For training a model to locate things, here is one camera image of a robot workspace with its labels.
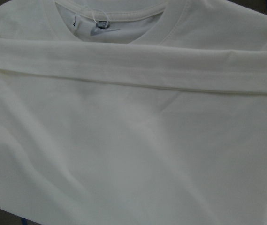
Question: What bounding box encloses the cream long-sleeve cat shirt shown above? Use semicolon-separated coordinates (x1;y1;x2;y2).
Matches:
0;0;267;225

